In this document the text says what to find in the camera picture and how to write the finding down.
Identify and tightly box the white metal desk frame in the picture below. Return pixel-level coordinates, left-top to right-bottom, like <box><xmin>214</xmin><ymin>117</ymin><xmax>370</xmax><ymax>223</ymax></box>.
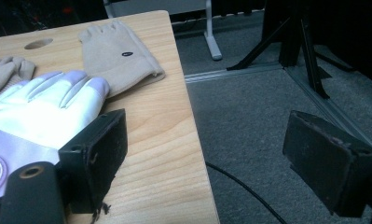
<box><xmin>103</xmin><ymin>0</ymin><xmax>224</xmax><ymax>62</ymax></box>

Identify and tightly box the beige knit glove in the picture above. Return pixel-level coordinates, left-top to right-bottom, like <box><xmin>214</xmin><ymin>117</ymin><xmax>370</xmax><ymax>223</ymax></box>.
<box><xmin>0</xmin><ymin>55</ymin><xmax>36</xmax><ymax>101</ymax></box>

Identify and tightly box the white and lilac glove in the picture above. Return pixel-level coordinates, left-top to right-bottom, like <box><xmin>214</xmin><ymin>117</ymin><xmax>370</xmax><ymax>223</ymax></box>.
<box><xmin>0</xmin><ymin>69</ymin><xmax>111</xmax><ymax>203</ymax></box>

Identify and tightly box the black tripod stand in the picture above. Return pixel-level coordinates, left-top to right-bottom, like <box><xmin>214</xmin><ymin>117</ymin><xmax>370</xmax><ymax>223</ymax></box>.
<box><xmin>226</xmin><ymin>0</ymin><xmax>355</xmax><ymax>101</ymax></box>

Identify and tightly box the metal floor rail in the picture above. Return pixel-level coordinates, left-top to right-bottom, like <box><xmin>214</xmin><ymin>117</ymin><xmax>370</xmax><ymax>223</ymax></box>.
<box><xmin>285</xmin><ymin>66</ymin><xmax>372</xmax><ymax>154</ymax></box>
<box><xmin>185</xmin><ymin>63</ymin><xmax>284</xmax><ymax>84</ymax></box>

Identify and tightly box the black floor cable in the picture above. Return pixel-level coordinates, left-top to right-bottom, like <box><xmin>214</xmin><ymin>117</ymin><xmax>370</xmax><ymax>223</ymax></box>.
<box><xmin>205</xmin><ymin>161</ymin><xmax>289</xmax><ymax>224</ymax></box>

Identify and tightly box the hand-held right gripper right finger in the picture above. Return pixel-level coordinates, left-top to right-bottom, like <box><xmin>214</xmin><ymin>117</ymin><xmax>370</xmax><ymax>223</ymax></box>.
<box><xmin>282</xmin><ymin>110</ymin><xmax>372</xmax><ymax>218</ymax></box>

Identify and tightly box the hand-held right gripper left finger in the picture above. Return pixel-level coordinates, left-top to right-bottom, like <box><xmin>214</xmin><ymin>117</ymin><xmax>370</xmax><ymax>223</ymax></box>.
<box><xmin>58</xmin><ymin>108</ymin><xmax>129</xmax><ymax>216</ymax></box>

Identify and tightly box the beige glove with dark label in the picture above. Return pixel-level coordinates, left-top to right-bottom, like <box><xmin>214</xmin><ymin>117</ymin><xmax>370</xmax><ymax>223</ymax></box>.
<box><xmin>77</xmin><ymin>19</ymin><xmax>167</xmax><ymax>99</ymax></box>

